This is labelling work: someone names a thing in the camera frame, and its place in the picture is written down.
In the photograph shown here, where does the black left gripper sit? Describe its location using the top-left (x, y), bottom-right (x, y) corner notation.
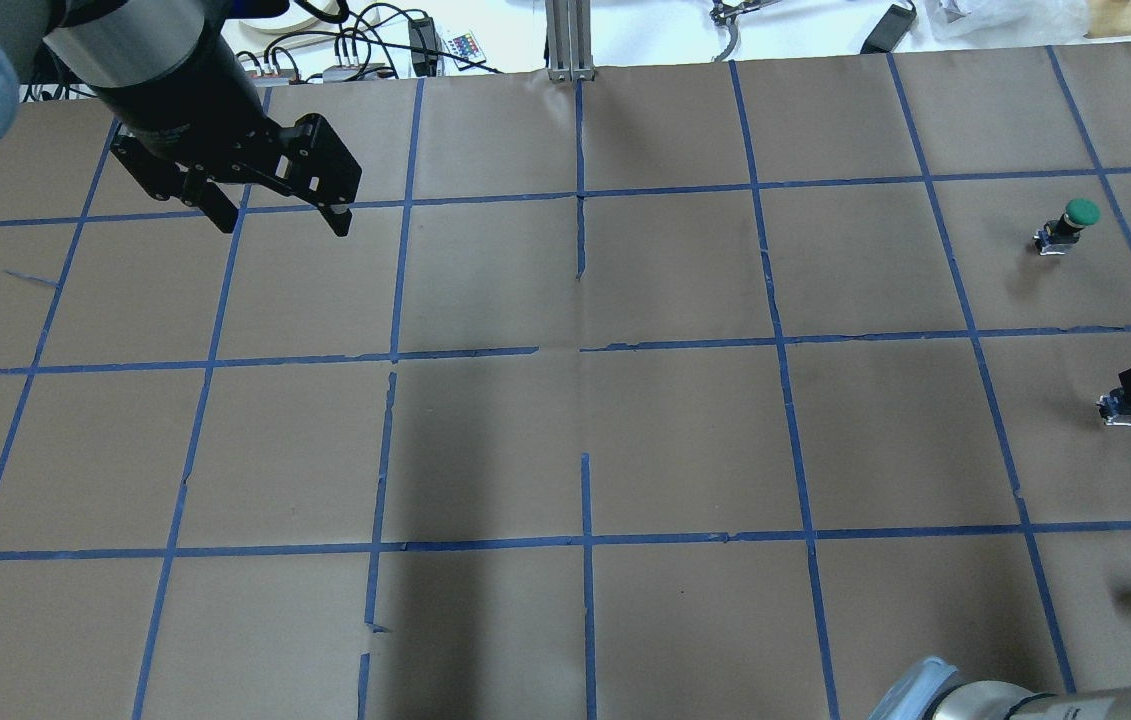
top-left (111, 113), bottom-right (363, 238)

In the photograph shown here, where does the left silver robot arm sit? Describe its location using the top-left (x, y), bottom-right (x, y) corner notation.
top-left (0, 1), bottom-right (361, 237)

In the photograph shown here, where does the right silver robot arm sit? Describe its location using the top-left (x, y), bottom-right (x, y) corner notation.
top-left (870, 368), bottom-right (1131, 719)

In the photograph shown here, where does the green push button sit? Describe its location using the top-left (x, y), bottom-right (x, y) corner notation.
top-left (1033, 199), bottom-right (1100, 258)

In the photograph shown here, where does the small remote control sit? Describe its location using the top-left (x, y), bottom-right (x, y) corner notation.
top-left (443, 31), bottom-right (486, 64)

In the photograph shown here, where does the clear plastic bag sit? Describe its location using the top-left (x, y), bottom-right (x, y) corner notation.
top-left (918, 1), bottom-right (1091, 46)

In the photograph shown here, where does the black power adapter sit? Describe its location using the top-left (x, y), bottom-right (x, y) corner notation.
top-left (860, 1), bottom-right (918, 55)

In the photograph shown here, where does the aluminium frame post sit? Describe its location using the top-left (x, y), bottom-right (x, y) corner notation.
top-left (545, 0), bottom-right (596, 83)

